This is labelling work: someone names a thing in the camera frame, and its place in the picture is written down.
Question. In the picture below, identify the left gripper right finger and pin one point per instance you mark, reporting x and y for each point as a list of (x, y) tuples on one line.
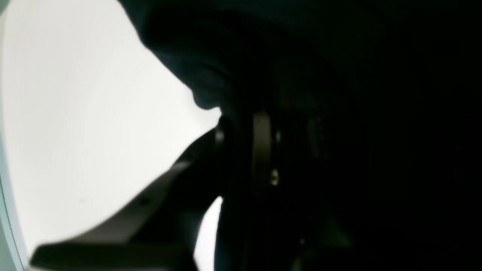
[(265, 141)]

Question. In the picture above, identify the black T-shirt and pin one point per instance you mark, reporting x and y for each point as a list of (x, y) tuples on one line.
[(378, 103)]

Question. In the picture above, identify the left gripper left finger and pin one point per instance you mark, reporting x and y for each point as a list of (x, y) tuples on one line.
[(157, 229)]

